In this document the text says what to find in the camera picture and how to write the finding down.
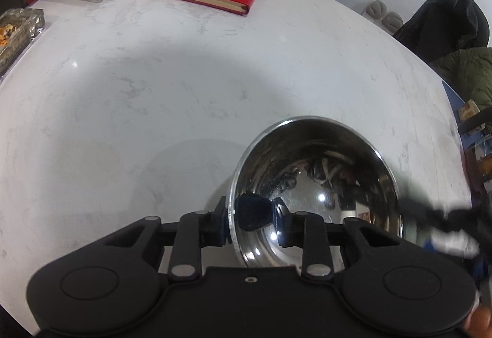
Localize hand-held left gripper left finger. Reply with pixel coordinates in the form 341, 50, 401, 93
103, 200, 236, 282

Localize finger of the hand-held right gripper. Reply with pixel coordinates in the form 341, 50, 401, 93
399, 197, 486, 242

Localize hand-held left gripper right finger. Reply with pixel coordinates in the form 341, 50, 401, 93
272, 203, 401, 280

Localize stainless steel bowl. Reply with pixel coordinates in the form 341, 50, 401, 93
226, 116, 405, 270

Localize person's right hand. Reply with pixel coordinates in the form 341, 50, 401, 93
462, 307, 492, 338

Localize blue chair seat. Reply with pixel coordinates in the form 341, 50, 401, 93
441, 80, 475, 148

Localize olive quilted jacket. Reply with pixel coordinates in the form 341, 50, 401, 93
430, 47, 492, 112

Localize black jacket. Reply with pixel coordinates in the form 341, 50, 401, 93
393, 0, 491, 67

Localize glass ashtray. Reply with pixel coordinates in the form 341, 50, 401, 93
0, 8, 47, 74

